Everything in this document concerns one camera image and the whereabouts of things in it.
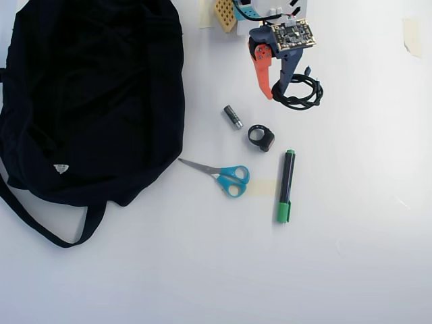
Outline black ring-shaped gadget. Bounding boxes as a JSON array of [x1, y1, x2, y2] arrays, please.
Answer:
[[247, 123, 275, 153]]

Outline green capped marker pen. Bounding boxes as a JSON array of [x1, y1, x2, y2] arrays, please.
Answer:
[[276, 148, 298, 225]]

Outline black fabric bag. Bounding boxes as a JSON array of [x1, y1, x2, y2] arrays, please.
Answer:
[[0, 0, 187, 249]]

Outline thin camera wire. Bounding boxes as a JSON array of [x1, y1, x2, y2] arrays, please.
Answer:
[[258, 5, 302, 24]]

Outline bare camera circuit board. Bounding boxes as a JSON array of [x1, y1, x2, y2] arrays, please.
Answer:
[[270, 18, 319, 53]]

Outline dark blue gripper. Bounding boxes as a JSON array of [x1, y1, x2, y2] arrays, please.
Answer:
[[248, 26, 303, 101]]

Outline small dark cylindrical battery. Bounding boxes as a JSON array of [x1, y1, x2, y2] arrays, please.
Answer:
[[222, 105, 244, 130]]

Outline blue handled scissors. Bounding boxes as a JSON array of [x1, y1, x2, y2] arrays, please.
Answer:
[[177, 157, 251, 198]]

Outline beige masking tape piece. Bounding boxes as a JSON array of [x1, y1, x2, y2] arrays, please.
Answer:
[[198, 0, 217, 29], [248, 180, 279, 198], [402, 17, 423, 59]]

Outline black usb cable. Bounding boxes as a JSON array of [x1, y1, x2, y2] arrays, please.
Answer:
[[270, 65, 325, 111]]

